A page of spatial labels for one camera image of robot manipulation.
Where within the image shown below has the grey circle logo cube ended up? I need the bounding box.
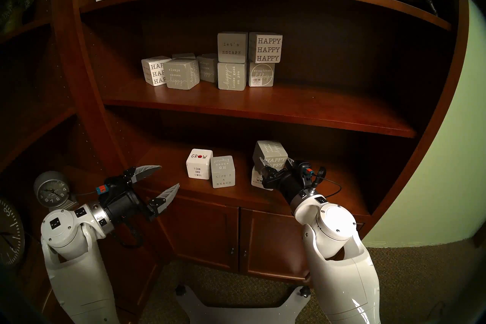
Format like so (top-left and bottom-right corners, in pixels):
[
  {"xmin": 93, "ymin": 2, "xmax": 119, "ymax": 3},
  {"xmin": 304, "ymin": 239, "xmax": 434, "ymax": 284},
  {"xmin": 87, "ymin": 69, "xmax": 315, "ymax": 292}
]
[{"xmin": 248, "ymin": 61, "xmax": 275, "ymax": 88}]

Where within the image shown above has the white GROW cube I CAN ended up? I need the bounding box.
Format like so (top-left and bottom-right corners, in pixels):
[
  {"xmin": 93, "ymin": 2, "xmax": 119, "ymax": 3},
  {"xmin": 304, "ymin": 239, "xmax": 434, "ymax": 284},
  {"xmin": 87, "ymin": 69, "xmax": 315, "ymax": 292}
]
[{"xmin": 186, "ymin": 149, "xmax": 213, "ymax": 180}]

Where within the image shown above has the wooden shelf board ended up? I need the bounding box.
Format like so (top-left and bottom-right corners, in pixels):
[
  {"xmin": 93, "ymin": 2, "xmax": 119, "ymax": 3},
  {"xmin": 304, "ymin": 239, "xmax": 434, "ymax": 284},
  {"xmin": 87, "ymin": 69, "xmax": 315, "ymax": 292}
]
[
  {"xmin": 103, "ymin": 78, "xmax": 417, "ymax": 138},
  {"xmin": 80, "ymin": 0, "xmax": 452, "ymax": 31}
]

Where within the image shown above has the grey script print cube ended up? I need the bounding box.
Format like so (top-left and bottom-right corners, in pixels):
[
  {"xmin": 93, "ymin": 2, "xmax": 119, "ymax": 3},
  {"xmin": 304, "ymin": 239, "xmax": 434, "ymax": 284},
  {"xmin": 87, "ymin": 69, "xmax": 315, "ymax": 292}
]
[{"xmin": 197, "ymin": 53, "xmax": 218, "ymax": 83}]

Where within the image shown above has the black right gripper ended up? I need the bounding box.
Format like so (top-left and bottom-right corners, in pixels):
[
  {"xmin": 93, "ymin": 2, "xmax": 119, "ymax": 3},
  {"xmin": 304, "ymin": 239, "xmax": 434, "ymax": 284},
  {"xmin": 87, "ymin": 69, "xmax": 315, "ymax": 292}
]
[{"xmin": 259, "ymin": 157, "xmax": 311, "ymax": 207}]

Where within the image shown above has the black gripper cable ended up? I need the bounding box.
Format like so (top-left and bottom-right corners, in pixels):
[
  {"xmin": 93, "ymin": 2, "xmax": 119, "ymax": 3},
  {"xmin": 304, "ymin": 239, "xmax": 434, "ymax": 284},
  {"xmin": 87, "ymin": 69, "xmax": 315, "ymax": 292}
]
[
  {"xmin": 114, "ymin": 226, "xmax": 145, "ymax": 250},
  {"xmin": 314, "ymin": 166, "xmax": 342, "ymax": 199}
]

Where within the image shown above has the small grey alarm clock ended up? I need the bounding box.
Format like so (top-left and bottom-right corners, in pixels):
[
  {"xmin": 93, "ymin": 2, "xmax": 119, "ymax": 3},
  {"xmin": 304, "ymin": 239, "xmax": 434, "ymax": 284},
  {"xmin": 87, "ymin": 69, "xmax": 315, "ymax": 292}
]
[{"xmin": 33, "ymin": 171, "xmax": 78, "ymax": 210}]

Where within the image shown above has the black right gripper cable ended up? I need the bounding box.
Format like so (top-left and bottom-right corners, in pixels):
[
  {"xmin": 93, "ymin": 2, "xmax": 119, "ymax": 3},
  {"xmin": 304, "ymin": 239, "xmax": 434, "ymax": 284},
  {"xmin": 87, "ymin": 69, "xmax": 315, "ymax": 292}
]
[{"xmin": 314, "ymin": 166, "xmax": 342, "ymax": 199}]

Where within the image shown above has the wooden cabinet door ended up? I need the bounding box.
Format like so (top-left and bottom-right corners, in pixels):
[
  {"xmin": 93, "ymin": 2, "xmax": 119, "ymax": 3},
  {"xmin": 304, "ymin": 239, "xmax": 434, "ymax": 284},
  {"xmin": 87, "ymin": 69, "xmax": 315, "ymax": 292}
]
[
  {"xmin": 163, "ymin": 194, "xmax": 240, "ymax": 272},
  {"xmin": 239, "ymin": 207, "xmax": 316, "ymax": 282}
]

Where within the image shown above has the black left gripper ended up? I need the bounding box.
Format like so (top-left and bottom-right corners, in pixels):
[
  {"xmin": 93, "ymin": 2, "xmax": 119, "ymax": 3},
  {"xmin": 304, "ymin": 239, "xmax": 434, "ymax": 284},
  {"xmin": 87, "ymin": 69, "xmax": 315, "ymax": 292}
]
[{"xmin": 96, "ymin": 165, "xmax": 180, "ymax": 233}]

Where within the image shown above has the grey LIFE'S A BEACH cube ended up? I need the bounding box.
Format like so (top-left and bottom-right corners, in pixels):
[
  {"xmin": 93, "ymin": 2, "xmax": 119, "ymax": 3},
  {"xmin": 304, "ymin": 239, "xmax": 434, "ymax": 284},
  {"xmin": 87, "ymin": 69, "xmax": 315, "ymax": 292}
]
[{"xmin": 211, "ymin": 155, "xmax": 236, "ymax": 188}]

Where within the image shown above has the large brown round clock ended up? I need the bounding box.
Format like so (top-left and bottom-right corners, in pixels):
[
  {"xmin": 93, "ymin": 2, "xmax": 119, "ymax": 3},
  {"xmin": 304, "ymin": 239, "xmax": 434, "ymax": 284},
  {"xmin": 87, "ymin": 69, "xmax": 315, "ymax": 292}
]
[{"xmin": 0, "ymin": 198, "xmax": 26, "ymax": 267}]

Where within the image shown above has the grey happy looks good cube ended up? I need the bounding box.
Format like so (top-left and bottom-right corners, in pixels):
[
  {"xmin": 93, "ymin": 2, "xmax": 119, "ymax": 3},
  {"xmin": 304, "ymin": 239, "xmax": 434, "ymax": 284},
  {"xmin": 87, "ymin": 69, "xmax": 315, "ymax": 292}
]
[{"xmin": 217, "ymin": 62, "xmax": 248, "ymax": 91}]

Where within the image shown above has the grey LET'S ESCAPE cube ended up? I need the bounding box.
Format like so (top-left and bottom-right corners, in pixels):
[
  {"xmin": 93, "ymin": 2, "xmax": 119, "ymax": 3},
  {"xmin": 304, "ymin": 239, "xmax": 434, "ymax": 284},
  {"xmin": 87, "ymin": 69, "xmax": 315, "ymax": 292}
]
[{"xmin": 217, "ymin": 32, "xmax": 249, "ymax": 64}]

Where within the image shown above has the dark wooden bookcase unit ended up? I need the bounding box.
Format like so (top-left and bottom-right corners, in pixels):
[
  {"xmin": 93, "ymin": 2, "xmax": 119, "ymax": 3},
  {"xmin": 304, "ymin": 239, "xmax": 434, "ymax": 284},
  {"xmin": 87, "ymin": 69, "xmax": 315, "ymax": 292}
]
[
  {"xmin": 0, "ymin": 0, "xmax": 171, "ymax": 324},
  {"xmin": 51, "ymin": 0, "xmax": 469, "ymax": 289}
]

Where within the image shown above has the white HAPPY print cube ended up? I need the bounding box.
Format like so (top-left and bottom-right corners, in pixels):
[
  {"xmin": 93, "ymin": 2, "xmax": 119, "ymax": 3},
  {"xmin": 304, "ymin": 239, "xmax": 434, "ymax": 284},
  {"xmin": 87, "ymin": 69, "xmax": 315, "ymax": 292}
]
[
  {"xmin": 141, "ymin": 56, "xmax": 172, "ymax": 87},
  {"xmin": 248, "ymin": 32, "xmax": 283, "ymax": 64}
]

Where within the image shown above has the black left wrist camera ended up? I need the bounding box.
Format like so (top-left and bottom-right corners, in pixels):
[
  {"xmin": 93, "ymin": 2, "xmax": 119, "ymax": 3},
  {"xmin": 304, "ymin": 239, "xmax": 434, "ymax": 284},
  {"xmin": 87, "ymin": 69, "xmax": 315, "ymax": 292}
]
[{"xmin": 94, "ymin": 174, "xmax": 128, "ymax": 195}]

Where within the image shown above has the grey HAPPY print cube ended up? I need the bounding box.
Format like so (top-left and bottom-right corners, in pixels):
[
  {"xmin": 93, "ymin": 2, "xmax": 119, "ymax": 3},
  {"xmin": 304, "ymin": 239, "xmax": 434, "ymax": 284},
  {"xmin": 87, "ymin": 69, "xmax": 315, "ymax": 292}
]
[{"xmin": 253, "ymin": 141, "xmax": 289, "ymax": 172}]

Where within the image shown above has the green potted plant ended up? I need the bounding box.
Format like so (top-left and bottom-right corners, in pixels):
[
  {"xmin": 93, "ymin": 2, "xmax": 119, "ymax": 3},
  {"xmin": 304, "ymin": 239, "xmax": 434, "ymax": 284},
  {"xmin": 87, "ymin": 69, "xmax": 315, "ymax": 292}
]
[{"xmin": 0, "ymin": 0, "xmax": 38, "ymax": 35}]

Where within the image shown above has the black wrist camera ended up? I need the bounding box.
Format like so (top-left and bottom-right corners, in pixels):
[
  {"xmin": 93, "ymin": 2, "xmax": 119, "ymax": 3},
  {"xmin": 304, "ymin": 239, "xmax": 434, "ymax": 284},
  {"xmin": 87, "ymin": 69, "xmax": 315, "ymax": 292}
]
[
  {"xmin": 94, "ymin": 174, "xmax": 128, "ymax": 195},
  {"xmin": 300, "ymin": 162, "xmax": 326, "ymax": 191}
]

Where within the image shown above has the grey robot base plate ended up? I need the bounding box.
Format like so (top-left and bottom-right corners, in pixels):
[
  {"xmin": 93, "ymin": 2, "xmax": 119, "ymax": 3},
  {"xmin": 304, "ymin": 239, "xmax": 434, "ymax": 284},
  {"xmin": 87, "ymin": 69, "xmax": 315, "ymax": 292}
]
[{"xmin": 175, "ymin": 285, "xmax": 312, "ymax": 324}]

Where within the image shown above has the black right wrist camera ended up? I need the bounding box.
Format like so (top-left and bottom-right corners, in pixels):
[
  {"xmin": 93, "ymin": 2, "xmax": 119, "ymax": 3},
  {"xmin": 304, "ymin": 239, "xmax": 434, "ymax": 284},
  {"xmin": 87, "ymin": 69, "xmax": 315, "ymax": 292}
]
[{"xmin": 300, "ymin": 162, "xmax": 326, "ymax": 191}]

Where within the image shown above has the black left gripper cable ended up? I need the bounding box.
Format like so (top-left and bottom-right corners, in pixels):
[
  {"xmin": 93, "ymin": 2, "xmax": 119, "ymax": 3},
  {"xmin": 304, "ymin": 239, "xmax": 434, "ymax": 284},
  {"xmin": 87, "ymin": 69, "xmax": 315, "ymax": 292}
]
[{"xmin": 114, "ymin": 226, "xmax": 145, "ymax": 250}]

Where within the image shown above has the grey always choose happy cube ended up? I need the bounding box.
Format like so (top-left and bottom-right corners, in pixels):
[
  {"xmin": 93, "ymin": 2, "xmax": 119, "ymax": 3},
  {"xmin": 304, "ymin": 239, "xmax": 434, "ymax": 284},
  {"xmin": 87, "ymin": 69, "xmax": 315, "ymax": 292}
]
[{"xmin": 163, "ymin": 59, "xmax": 200, "ymax": 90}]

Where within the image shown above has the white GROW cube WORLD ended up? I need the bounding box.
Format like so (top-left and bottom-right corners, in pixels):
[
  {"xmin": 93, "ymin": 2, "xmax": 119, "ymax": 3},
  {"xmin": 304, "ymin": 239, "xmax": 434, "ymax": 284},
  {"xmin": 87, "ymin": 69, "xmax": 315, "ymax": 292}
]
[{"xmin": 251, "ymin": 166, "xmax": 274, "ymax": 191}]

